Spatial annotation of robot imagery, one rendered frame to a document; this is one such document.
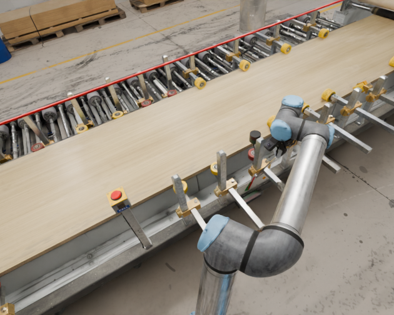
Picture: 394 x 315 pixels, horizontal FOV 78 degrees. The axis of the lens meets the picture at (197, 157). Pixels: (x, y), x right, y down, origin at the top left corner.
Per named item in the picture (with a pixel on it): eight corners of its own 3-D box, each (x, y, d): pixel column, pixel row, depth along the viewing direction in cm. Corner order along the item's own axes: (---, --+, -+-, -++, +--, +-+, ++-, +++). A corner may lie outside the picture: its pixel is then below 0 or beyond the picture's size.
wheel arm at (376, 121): (398, 134, 144) (401, 129, 141) (394, 136, 143) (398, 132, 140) (329, 95, 174) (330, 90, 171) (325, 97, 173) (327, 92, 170)
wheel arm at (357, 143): (370, 152, 137) (373, 147, 134) (366, 154, 136) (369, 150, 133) (303, 107, 167) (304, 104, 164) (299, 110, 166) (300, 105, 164)
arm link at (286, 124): (299, 130, 93) (306, 111, 99) (269, 122, 97) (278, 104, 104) (293, 147, 100) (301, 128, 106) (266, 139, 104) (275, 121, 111)
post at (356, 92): (336, 143, 182) (363, 88, 146) (333, 145, 181) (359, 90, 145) (332, 140, 184) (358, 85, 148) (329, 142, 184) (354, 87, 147)
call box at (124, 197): (132, 207, 103) (127, 197, 97) (117, 215, 101) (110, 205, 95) (127, 195, 107) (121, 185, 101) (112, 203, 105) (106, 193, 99)
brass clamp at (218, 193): (237, 189, 143) (237, 184, 140) (218, 199, 140) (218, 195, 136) (231, 182, 147) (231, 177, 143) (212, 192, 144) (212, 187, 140)
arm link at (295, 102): (279, 102, 103) (285, 90, 108) (274, 124, 112) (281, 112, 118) (301, 107, 99) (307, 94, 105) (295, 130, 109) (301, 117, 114)
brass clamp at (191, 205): (201, 209, 136) (201, 204, 133) (180, 220, 133) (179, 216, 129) (196, 200, 140) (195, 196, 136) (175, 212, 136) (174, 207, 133)
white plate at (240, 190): (269, 179, 159) (271, 169, 151) (236, 197, 152) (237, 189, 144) (268, 178, 159) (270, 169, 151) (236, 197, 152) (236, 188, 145)
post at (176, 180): (192, 224, 146) (180, 177, 109) (187, 227, 145) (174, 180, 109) (189, 219, 148) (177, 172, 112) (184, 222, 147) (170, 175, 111)
